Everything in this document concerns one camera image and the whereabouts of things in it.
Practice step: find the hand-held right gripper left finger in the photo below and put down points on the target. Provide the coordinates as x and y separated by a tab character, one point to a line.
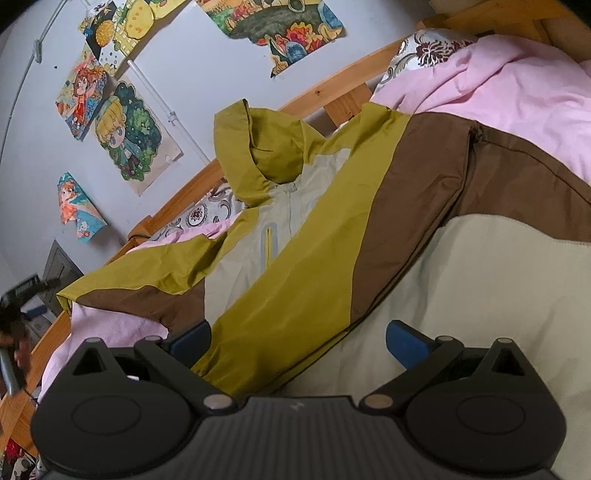
191	339

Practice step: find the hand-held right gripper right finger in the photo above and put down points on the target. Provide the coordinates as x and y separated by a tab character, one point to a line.
406	341

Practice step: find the beige pillow with yellow band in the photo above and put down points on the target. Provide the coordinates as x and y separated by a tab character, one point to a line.
323	230

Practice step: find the grey cabinet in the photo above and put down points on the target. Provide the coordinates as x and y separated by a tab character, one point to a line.
62	272

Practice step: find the red black printed cloth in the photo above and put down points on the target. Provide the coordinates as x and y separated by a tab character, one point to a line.
18	457

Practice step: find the pink blanket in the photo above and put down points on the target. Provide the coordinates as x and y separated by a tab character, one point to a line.
531	92

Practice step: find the floral patterned bedding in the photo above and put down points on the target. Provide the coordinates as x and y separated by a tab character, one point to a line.
429	50

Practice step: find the small torn figure wall poster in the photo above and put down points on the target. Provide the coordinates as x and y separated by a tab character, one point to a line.
76	210

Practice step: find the blond figure wall poster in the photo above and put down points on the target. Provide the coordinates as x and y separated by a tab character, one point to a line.
134	138

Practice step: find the orange-haired figure wall poster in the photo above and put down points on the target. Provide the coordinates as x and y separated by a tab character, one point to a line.
83	97

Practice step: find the wooden bed frame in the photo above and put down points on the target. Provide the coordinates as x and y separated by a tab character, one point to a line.
318	94

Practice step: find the yellow dotted wall poster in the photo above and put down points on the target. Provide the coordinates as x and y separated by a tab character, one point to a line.
122	27

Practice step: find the colourful landscape wall poster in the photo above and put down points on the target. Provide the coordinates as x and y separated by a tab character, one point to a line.
277	27

